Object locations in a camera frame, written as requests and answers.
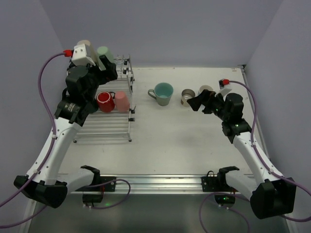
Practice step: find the light green tumbler cup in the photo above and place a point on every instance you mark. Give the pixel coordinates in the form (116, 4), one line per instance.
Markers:
(107, 53)

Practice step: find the pink tumbler cup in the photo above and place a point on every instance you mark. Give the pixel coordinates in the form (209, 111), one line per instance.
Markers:
(122, 102)

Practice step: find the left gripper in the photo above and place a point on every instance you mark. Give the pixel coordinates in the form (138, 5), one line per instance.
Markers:
(107, 71)

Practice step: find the metal dish rack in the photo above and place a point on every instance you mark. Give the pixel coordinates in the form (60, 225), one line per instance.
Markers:
(115, 125)

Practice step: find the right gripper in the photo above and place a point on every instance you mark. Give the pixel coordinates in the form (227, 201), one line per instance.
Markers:
(205, 101)

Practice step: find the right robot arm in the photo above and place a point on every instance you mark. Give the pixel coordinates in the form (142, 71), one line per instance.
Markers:
(268, 194)

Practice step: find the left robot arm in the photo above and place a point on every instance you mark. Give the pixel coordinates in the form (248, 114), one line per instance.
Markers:
(77, 103)

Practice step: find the sage green mug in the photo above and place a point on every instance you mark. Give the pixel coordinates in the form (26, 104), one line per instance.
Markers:
(162, 93)

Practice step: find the aluminium rail frame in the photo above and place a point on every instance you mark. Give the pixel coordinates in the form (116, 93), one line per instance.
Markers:
(173, 149)

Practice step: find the light blue patterned cup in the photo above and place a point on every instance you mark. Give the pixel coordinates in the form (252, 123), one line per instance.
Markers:
(204, 87)

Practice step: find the beige tumbler cup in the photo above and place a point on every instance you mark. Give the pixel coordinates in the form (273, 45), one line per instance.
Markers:
(90, 50)

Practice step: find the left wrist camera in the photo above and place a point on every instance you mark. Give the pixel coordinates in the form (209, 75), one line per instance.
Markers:
(81, 56)

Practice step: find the red mug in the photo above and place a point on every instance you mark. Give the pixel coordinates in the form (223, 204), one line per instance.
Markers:
(105, 101)

